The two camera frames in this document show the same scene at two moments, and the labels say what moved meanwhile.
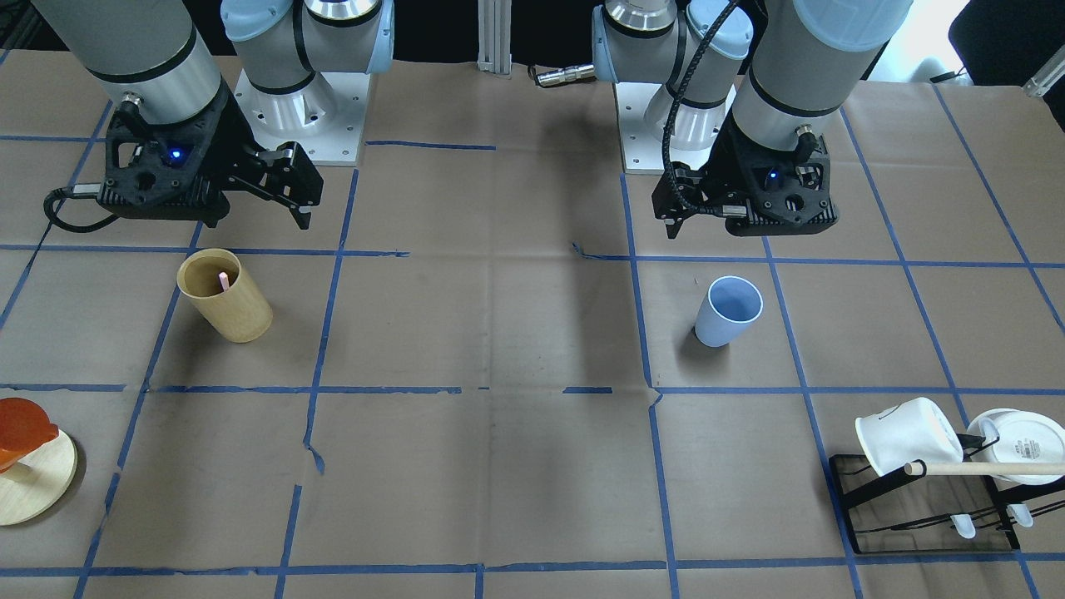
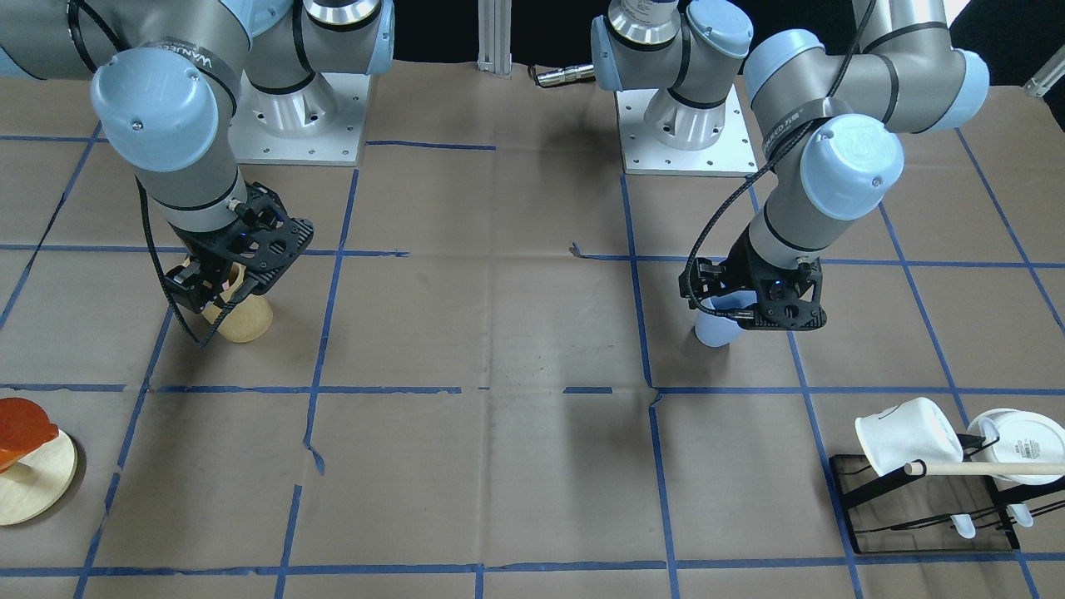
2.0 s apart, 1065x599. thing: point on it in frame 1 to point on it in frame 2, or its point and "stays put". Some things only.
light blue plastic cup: x=731 y=305 stays put
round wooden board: x=37 y=480 stays put
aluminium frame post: x=494 y=36 stays put
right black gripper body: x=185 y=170 to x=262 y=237
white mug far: x=1022 y=438 stays put
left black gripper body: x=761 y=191 to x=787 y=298
